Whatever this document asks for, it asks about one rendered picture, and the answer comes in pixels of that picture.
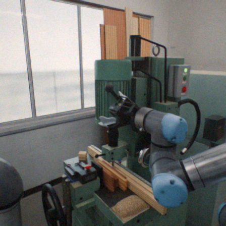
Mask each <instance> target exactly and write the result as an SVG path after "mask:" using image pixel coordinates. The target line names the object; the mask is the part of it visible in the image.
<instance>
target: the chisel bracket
mask: <svg viewBox="0 0 226 226"><path fill-rule="evenodd" d="M126 149H129V150H130V144H128V143H127V142H125V141H123V140H121V141H118V145H117V146H115V147H111V146H108V144H107V145H102V154H105V155H103V156H102V158H103V159H105V160H106V161H107V162H108V163H110V162H113V161H116V160H118V159H121V158H123V157H126V156H127V154H126V153H125V150H126Z"/></svg>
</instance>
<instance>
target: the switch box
mask: <svg viewBox="0 0 226 226"><path fill-rule="evenodd" d="M184 68H186V69H187V71H186V72H184ZM190 71H191V65H170V66H169V74H168V87H167V95H168V96H170V97H176V98H177V97H182V96H187V95H188V90H189V81H190ZM183 73H187V74H186V75H183ZM184 76H186V80H185V81H186V83H183V82H184V80H183V77H184ZM184 86H186V92H183V91H182V89H183V87H184ZM182 93H185V94H182Z"/></svg>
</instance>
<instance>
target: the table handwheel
mask: <svg viewBox="0 0 226 226"><path fill-rule="evenodd" d="M47 192H48V193H49V194H50V196H51V199H52V201H53V205H54V208H53V207H52V206H51V204H50V202H49V200H48V198H47ZM42 203H43V208H44V213H45V217H46V220H47V223H48V226H58V224H57V220H59V224H60V226H67V223H66V218H65V214H66V213H67V205H65V206H62V204H61V202H60V199H59V197H58V195H57V193H56V191H55V190H54V188H53V187H52V186H51V185H50V184H45V185H43V187H42Z"/></svg>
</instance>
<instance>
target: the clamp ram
mask: <svg viewBox="0 0 226 226"><path fill-rule="evenodd" d="M91 163H92V167H94V168H95V169H96V170H97V176H98V177H99V178H100V183H101V184H102V183H103V167H102V166H101V165H99V164H97V163H96V162H95V161H94V160H93V161H92V162H91Z"/></svg>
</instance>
